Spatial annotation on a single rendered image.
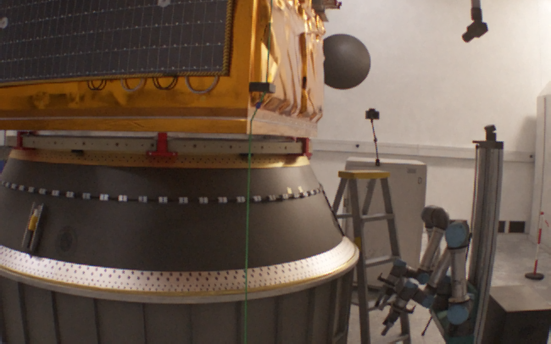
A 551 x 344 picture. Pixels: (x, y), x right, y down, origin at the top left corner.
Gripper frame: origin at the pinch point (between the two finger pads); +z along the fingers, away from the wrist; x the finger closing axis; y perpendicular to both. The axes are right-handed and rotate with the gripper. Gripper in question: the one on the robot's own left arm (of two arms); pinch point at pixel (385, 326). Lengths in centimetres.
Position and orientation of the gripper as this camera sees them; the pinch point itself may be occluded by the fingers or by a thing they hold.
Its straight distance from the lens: 293.2
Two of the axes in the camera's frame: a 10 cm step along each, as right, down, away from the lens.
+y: -8.9, -4.4, 1.2
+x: -2.2, 1.8, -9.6
